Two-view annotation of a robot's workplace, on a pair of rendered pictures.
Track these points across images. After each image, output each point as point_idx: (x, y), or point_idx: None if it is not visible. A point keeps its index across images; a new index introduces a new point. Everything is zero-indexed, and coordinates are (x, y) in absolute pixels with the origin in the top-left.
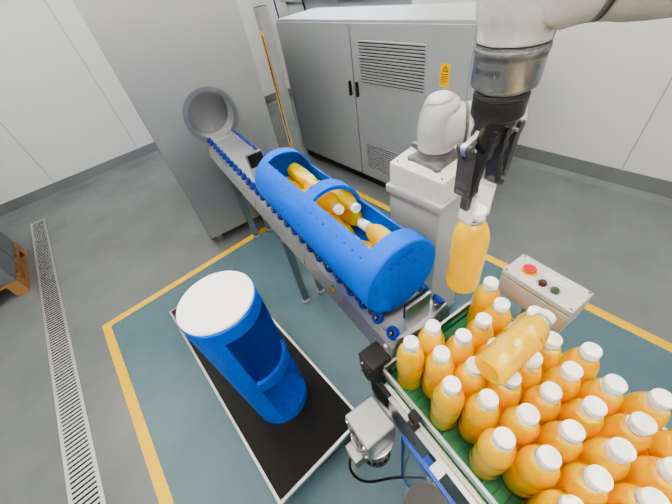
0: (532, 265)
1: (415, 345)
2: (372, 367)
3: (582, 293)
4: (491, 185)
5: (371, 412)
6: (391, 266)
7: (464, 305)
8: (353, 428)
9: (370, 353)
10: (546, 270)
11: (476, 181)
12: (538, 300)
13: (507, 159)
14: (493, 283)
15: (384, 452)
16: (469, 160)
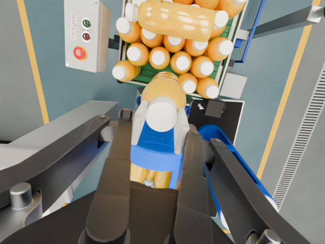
0: (74, 53)
1: (214, 87)
2: (223, 104)
3: (71, 1)
4: (140, 122)
5: (228, 88)
6: (171, 145)
7: (134, 83)
8: (242, 90)
9: (215, 111)
10: (69, 40)
11: (201, 148)
12: (101, 33)
13: (92, 134)
14: (119, 70)
15: (229, 70)
16: (282, 218)
